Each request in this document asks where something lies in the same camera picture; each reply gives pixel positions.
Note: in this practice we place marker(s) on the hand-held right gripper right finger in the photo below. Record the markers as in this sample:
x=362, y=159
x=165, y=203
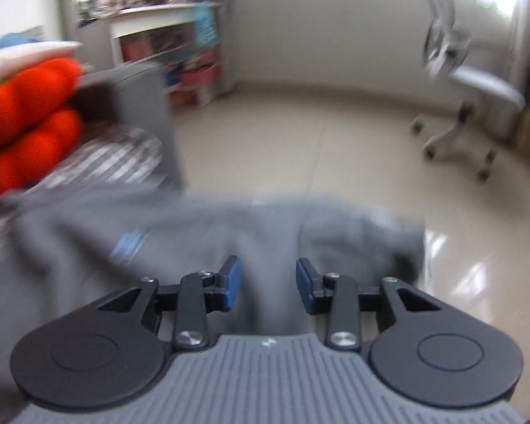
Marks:
x=303, y=287

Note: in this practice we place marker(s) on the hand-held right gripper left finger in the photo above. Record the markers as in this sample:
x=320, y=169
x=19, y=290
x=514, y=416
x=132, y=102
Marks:
x=233, y=285

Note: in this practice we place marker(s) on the grey fleece towel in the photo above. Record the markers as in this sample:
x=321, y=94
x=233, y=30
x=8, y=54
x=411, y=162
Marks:
x=181, y=229

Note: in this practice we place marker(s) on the grey checked quilted blanket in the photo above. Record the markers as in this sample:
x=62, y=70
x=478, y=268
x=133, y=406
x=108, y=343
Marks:
x=115, y=154

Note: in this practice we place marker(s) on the blue hanging bag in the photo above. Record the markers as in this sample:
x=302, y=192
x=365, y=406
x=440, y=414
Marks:
x=206, y=24

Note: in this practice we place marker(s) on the red knitted flower cushion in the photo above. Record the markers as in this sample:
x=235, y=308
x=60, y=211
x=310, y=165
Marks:
x=26, y=110

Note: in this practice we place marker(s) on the white office chair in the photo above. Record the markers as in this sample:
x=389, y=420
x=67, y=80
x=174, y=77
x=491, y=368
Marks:
x=481, y=81

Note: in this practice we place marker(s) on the white desk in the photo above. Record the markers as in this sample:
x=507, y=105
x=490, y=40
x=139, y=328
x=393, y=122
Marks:
x=159, y=15

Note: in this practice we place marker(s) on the white pillow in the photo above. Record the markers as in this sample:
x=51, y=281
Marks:
x=17, y=59

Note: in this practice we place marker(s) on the blue plush toy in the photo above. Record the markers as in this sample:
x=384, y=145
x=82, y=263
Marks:
x=9, y=40

